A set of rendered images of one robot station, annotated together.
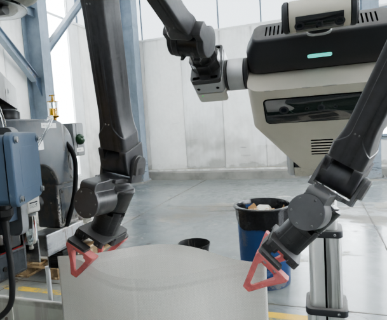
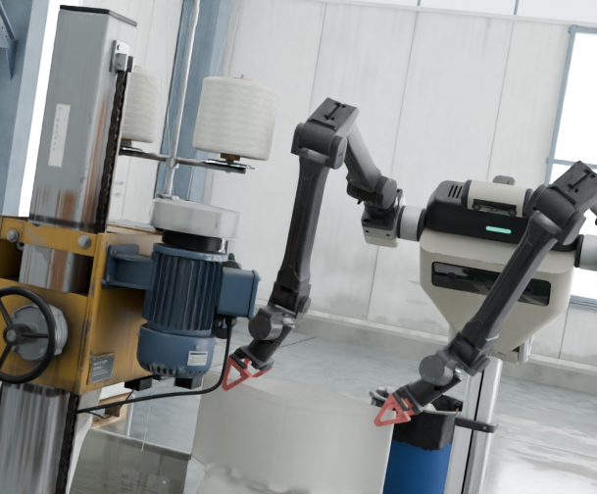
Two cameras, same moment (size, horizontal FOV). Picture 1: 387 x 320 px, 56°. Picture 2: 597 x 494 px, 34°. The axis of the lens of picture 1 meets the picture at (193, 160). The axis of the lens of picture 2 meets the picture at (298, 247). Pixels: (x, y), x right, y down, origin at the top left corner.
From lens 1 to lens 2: 1.50 m
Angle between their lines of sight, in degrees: 2
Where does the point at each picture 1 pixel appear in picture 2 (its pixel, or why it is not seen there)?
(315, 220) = (436, 375)
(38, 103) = not seen: outside the picture
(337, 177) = (464, 350)
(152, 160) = not seen: hidden behind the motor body
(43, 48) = not seen: outside the picture
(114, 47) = (314, 211)
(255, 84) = (427, 242)
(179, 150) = (269, 258)
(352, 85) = not seen: hidden behind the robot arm
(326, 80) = (498, 257)
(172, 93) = (282, 125)
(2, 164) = (250, 292)
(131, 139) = (305, 281)
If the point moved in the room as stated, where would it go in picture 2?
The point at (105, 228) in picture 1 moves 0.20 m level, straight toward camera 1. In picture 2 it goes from (262, 354) to (282, 372)
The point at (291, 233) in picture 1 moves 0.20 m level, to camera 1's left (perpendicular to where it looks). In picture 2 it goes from (421, 386) to (328, 372)
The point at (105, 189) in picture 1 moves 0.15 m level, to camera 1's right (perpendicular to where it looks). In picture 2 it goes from (275, 319) to (343, 329)
